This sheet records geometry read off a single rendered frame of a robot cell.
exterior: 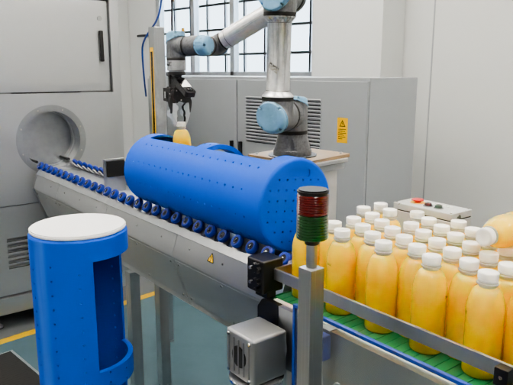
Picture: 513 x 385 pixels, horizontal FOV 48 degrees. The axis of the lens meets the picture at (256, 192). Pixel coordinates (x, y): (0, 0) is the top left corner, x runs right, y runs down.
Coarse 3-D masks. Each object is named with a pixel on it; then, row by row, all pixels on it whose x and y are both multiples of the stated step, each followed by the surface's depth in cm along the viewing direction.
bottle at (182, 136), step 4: (180, 128) 228; (184, 128) 229; (176, 132) 228; (180, 132) 228; (184, 132) 228; (188, 132) 230; (176, 136) 228; (180, 136) 227; (184, 136) 228; (188, 136) 229; (176, 140) 228; (180, 140) 227; (184, 140) 228; (188, 140) 229; (188, 144) 229
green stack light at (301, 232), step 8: (296, 216) 113; (304, 216) 111; (328, 216) 112; (296, 224) 113; (304, 224) 111; (312, 224) 110; (320, 224) 111; (328, 224) 113; (296, 232) 113; (304, 232) 111; (312, 232) 111; (320, 232) 111; (304, 240) 111; (312, 240) 111; (320, 240) 111
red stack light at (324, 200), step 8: (296, 200) 112; (304, 200) 110; (312, 200) 109; (320, 200) 110; (328, 200) 111; (296, 208) 113; (304, 208) 110; (312, 208) 110; (320, 208) 110; (328, 208) 112; (312, 216) 110; (320, 216) 110
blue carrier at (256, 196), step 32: (128, 160) 227; (160, 160) 209; (192, 160) 194; (224, 160) 183; (256, 160) 173; (288, 160) 167; (160, 192) 209; (192, 192) 190; (224, 192) 176; (256, 192) 164; (288, 192) 168; (224, 224) 182; (256, 224) 165; (288, 224) 170
